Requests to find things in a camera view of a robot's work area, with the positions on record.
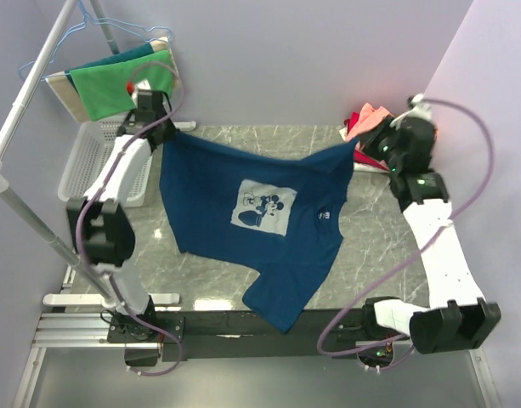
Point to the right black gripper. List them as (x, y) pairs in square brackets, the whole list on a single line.
[(369, 142)]

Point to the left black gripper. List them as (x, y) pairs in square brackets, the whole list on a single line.
[(171, 129)]

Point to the blue t shirt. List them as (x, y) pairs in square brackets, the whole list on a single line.
[(278, 217)]

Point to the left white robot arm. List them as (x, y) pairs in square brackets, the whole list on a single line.
[(103, 235)]

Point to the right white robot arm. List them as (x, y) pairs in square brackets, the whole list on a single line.
[(458, 316)]

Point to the white rack foot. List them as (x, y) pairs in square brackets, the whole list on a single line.
[(185, 126)]

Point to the white folded t shirt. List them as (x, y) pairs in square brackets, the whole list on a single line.
[(364, 163)]

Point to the salmon folded t shirt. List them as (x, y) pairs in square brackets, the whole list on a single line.
[(369, 118)]

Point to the green towel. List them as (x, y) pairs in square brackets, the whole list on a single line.
[(103, 89)]

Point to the teal towel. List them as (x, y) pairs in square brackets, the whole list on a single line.
[(132, 54)]

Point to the white plastic laundry basket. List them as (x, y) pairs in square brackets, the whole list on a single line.
[(91, 150)]

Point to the white clothes rack pole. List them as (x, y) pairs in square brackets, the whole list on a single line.
[(7, 131)]

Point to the black base beam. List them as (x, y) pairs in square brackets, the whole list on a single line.
[(243, 334)]

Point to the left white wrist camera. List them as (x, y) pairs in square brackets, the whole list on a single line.
[(133, 87)]

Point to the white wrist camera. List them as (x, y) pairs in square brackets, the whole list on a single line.
[(417, 107), (133, 87)]

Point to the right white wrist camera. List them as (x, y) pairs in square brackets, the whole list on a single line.
[(417, 107)]

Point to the blue wire hanger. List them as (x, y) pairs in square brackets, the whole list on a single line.
[(95, 16)]

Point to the aluminium rail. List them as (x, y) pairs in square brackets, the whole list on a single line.
[(75, 330)]

